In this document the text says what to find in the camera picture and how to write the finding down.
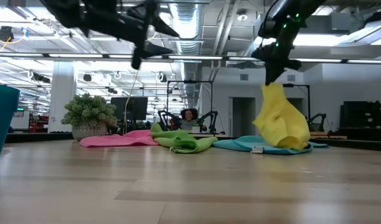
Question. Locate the black background rig frame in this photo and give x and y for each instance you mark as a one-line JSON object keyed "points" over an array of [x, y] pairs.
{"points": [[308, 99], [190, 81]]}

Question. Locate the black background robot arm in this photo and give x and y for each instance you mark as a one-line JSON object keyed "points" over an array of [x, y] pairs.
{"points": [[211, 119], [165, 119], [316, 119]]}

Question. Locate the yellow microfiber towel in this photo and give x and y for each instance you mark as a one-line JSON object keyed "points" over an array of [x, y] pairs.
{"points": [[280, 121]]}

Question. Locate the wooden background table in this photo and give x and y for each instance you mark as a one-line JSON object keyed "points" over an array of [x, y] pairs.
{"points": [[209, 135], [329, 135]]}

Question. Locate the teal plastic tray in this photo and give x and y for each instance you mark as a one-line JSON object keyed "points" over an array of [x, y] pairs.
{"points": [[2, 124]]}

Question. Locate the person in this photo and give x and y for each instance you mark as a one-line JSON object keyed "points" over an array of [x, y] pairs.
{"points": [[189, 116]]}

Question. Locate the black background cabinet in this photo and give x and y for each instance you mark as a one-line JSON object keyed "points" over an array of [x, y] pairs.
{"points": [[363, 119]]}

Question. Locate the potted artificial green plant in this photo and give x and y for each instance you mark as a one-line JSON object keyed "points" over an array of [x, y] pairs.
{"points": [[89, 115]]}

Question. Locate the black background monitor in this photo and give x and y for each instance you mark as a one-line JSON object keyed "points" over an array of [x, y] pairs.
{"points": [[129, 109]]}

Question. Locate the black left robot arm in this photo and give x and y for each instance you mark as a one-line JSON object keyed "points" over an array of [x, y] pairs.
{"points": [[63, 12]]}

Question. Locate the pink microfiber towel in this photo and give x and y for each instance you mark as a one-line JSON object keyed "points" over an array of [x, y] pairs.
{"points": [[122, 139]]}

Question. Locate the blue microfiber towel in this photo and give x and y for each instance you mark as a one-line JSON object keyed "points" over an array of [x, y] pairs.
{"points": [[240, 143]]}

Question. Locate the green microfiber towel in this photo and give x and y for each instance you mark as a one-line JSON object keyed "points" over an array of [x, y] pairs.
{"points": [[181, 143]]}

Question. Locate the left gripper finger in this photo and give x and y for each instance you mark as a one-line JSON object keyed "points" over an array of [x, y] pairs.
{"points": [[164, 26], [156, 49]]}

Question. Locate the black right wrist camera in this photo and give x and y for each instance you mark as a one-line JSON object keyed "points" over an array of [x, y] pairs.
{"points": [[268, 29]]}

